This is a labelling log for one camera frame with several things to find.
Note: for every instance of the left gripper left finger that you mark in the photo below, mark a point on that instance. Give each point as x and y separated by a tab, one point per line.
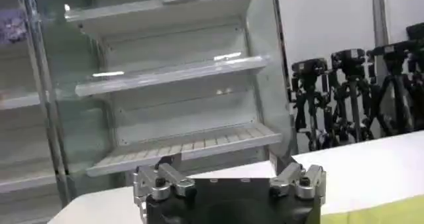
165	182

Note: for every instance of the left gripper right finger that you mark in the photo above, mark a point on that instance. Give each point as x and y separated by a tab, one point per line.
304	182

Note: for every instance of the yellow-green shirt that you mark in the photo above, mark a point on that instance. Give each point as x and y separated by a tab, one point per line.
391	213

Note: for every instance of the white open shelf unit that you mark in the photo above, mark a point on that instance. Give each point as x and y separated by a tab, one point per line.
172	76

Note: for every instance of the glass door display cabinet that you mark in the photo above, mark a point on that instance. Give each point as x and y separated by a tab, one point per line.
23	129

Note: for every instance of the black camera tripod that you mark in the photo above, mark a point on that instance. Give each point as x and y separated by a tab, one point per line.
309	89
352	89
395	86
418	66

